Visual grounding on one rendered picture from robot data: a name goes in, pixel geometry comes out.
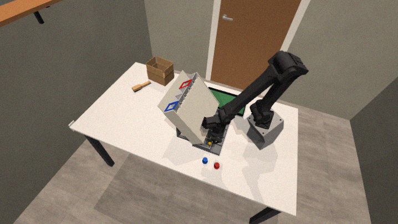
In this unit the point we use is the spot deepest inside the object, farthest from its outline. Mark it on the green tray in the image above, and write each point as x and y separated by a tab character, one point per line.
224	97

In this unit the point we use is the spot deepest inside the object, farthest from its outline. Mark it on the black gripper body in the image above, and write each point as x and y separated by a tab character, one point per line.
219	135

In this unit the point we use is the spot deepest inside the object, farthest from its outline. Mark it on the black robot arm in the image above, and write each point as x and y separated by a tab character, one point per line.
283	69

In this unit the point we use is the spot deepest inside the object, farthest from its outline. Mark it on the grey slanted cover panel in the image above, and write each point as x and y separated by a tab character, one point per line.
195	102

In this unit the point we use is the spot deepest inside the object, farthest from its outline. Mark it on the brown cardboard box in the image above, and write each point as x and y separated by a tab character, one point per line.
161	72

